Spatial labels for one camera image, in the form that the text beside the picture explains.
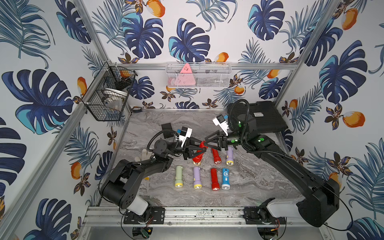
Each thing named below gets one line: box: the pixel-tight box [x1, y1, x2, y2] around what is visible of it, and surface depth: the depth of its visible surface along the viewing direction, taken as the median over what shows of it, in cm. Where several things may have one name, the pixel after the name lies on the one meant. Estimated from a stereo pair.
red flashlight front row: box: [211, 168, 220, 191], surface depth 86 cm
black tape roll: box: [132, 106, 143, 112], surface depth 124 cm
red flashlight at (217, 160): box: [211, 148, 222, 165], surface depth 94 cm
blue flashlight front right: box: [221, 168, 231, 190], surface depth 86 cm
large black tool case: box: [227, 100, 288, 133], surface depth 113 cm
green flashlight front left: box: [175, 165, 184, 189], surface depth 87 cm
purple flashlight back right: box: [226, 146, 234, 166], surface depth 94 cm
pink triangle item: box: [174, 63, 196, 86], surface depth 92 cm
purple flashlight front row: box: [193, 166, 202, 190], surface depth 85 cm
